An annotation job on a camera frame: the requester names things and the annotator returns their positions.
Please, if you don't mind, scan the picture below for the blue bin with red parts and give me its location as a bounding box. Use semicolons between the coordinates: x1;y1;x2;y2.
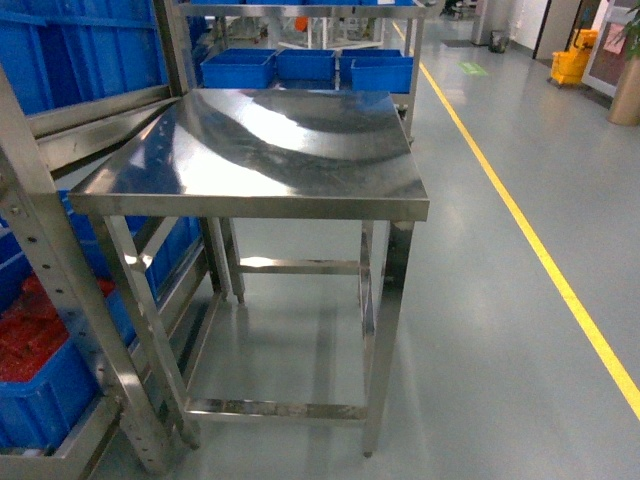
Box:
0;272;139;451

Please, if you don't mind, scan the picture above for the small steel table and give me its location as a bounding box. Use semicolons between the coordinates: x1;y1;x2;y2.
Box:
70;89;429;456

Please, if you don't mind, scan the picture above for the yellow mop bucket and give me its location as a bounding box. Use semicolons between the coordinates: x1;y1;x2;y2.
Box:
549;29;598;87

